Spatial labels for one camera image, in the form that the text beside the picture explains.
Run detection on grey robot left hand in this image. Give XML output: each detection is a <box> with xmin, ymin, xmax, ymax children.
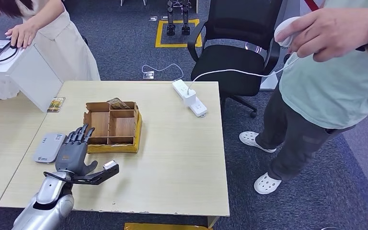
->
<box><xmin>55</xmin><ymin>124</ymin><xmax>98</xmax><ymax>177</ymax></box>

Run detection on white handheld controller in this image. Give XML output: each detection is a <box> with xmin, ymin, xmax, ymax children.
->
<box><xmin>274</xmin><ymin>16</ymin><xmax>302</xmax><ymax>48</ymax></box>

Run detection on white plug adapter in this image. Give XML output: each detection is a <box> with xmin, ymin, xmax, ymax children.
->
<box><xmin>183</xmin><ymin>89</ymin><xmax>197</xmax><ymax>107</ymax></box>

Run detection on brown patterned key card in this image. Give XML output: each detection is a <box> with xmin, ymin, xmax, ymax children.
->
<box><xmin>106</xmin><ymin>97</ymin><xmax>131</xmax><ymax>110</ymax></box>

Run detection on white charging cable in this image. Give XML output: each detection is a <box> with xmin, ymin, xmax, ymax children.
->
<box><xmin>187</xmin><ymin>52</ymin><xmax>300</xmax><ymax>95</ymax></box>

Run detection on yellow floor tape square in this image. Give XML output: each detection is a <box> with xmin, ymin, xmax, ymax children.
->
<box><xmin>155</xmin><ymin>19</ymin><xmax>203</xmax><ymax>48</ymax></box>

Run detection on white power strip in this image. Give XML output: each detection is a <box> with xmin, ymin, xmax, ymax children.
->
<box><xmin>172</xmin><ymin>79</ymin><xmax>208</xmax><ymax>118</ymax></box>

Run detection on grey card reader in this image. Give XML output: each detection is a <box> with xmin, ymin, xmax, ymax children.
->
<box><xmin>32</xmin><ymin>132</ymin><xmax>67</xmax><ymax>164</ymax></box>

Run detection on white counter box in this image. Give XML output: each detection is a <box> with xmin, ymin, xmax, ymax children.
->
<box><xmin>0</xmin><ymin>33</ymin><xmax>63</xmax><ymax>113</ymax></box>

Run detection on black biped robot legs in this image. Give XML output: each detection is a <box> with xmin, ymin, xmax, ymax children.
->
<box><xmin>166</xmin><ymin>0</ymin><xmax>192</xmax><ymax>36</ymax></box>

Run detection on white clog shoe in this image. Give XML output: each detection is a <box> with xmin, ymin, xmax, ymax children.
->
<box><xmin>253</xmin><ymin>172</ymin><xmax>282</xmax><ymax>195</ymax></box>
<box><xmin>239</xmin><ymin>131</ymin><xmax>277</xmax><ymax>154</ymax></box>

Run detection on wooden compartment organizer box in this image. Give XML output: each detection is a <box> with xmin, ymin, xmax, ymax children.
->
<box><xmin>83</xmin><ymin>101</ymin><xmax>143</xmax><ymax>154</ymax></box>

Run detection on person's left hand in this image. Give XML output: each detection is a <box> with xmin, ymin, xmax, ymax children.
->
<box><xmin>274</xmin><ymin>8</ymin><xmax>368</xmax><ymax>63</ymax></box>
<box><xmin>4</xmin><ymin>21</ymin><xmax>39</xmax><ymax>49</ymax></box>

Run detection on person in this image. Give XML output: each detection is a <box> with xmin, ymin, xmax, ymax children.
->
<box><xmin>238</xmin><ymin>0</ymin><xmax>368</xmax><ymax>195</ymax></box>
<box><xmin>0</xmin><ymin>0</ymin><xmax>102</xmax><ymax>101</ymax></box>

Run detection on black office chair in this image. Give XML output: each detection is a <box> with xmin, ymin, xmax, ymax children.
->
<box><xmin>187</xmin><ymin>0</ymin><xmax>283</xmax><ymax>119</ymax></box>

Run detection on white tower appliance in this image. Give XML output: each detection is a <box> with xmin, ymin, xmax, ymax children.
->
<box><xmin>260</xmin><ymin>0</ymin><xmax>301</xmax><ymax>92</ymax></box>

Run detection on green yellow key card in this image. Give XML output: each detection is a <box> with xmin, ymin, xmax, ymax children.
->
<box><xmin>46</xmin><ymin>96</ymin><xmax>66</xmax><ymax>113</ymax></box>

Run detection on thin black cable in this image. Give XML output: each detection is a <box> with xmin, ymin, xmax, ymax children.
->
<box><xmin>0</xmin><ymin>46</ymin><xmax>19</xmax><ymax>63</ymax></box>

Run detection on white floor cable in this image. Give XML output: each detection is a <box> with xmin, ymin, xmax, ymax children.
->
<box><xmin>141</xmin><ymin>63</ymin><xmax>184</xmax><ymax>81</ymax></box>

